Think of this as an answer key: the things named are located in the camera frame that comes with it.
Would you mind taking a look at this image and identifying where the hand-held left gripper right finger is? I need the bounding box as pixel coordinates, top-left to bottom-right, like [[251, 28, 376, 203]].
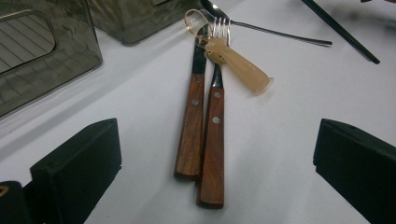
[[312, 118, 396, 224]]

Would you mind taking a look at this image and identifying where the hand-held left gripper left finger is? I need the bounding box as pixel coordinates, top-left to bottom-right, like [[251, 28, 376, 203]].
[[30, 117, 122, 224]]

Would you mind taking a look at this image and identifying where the smoky transparent plastic bin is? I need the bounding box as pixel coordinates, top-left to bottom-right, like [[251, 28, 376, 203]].
[[0, 0, 104, 119], [87, 0, 204, 47]]

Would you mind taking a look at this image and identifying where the wooden-handled table knife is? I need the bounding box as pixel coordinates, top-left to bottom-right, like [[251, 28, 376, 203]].
[[173, 23, 210, 182]]

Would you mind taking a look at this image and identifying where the black chopstick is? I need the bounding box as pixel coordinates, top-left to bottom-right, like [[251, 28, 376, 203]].
[[300, 0, 381, 65]]

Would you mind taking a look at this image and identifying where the wooden-handled fork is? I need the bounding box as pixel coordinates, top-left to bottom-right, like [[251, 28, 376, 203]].
[[195, 17, 232, 210]]

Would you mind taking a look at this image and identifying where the clear plastic spoon beige handle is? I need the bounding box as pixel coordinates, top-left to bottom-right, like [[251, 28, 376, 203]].
[[183, 8, 275, 97]]

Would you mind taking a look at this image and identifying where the metal spoon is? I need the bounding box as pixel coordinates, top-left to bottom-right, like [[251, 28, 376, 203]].
[[200, 0, 333, 49]]

